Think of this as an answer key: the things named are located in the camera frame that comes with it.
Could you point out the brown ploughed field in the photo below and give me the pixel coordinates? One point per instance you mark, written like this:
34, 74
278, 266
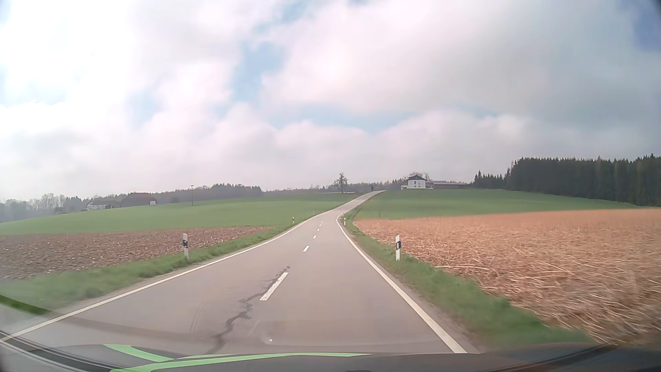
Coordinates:
93, 248

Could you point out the straw-coloured stubble field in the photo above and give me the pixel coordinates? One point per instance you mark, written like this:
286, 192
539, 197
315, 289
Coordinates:
542, 258

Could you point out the bare tree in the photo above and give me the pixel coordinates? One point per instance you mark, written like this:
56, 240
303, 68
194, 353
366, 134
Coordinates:
341, 183

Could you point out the green grass field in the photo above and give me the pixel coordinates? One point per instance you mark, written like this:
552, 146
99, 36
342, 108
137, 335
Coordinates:
465, 200
170, 213

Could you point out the distant wood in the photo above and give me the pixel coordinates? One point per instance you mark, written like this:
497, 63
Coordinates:
217, 192

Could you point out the white farm building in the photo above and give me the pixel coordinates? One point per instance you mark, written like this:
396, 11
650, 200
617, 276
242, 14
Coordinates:
100, 204

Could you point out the grey asphalt road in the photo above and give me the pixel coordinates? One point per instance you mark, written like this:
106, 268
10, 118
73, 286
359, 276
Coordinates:
330, 289

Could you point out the farm building with brown roof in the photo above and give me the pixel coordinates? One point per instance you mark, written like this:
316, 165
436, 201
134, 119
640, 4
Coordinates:
137, 199

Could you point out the dark conifer wood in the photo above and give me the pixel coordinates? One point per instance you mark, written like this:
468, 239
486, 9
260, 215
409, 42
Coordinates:
588, 180

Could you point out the row of bare trees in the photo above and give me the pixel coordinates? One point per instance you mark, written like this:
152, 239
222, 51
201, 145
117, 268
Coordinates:
36, 206

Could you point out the road markings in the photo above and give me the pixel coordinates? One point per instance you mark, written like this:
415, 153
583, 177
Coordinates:
272, 287

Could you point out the low long building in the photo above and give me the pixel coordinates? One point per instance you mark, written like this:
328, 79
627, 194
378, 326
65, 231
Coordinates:
446, 184

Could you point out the pole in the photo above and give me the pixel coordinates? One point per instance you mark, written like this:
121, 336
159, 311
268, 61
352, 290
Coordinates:
192, 195

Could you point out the car's own bonnet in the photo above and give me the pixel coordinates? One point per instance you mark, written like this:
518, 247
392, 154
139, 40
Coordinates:
330, 361

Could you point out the grass verge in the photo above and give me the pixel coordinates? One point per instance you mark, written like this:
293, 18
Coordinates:
129, 274
454, 297

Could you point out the white house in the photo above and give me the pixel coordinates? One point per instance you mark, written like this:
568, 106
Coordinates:
416, 182

